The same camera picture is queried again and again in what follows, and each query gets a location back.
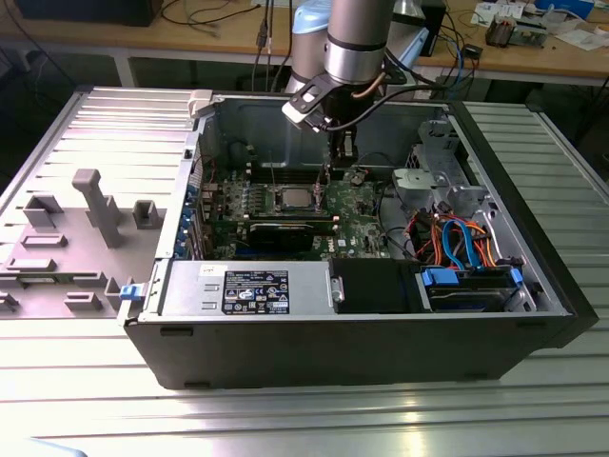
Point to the grey electronic device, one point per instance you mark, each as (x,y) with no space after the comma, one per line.
(530,33)

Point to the hard disk in blue carrier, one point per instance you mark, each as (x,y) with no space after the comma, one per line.
(468,290)

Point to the black RAM slot bank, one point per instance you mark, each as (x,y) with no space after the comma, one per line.
(290,172)

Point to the black open PC case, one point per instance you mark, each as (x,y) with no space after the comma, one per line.
(333,352)

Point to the black upright device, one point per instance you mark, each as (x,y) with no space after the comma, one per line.
(435,33)

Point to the blue case latch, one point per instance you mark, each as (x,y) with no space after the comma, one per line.
(131,292)

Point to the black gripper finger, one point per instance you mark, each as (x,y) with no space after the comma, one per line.
(345,152)

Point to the green motherboard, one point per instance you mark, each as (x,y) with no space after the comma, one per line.
(357,224)

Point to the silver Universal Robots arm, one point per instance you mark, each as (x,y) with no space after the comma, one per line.
(354,47)

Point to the black power adapter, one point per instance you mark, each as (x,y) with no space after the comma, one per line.
(473,51)

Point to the black box on desk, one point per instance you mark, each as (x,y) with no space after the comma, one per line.
(85,12)

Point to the black graphics card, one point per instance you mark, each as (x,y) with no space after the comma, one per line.
(280,238)

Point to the grey parts rack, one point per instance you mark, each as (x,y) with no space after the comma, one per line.
(81,247)

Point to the white paper sheets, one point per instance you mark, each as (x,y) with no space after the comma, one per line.
(583,38)

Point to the copper heatsink cooler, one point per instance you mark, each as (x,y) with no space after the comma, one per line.
(499,31)

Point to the silver CPU plate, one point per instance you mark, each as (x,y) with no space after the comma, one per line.
(297,197)

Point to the silver power supply unit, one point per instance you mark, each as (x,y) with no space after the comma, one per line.
(190,290)

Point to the silver drive bracket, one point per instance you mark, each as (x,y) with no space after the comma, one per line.
(418,185)

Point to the CPU socket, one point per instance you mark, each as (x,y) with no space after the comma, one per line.
(277,208)

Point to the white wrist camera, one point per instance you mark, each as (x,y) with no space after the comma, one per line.
(297,112)

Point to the grey metal drive cage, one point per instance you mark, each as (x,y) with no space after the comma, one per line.
(438,143)

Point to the wooden desk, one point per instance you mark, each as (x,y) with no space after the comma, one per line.
(214,38)

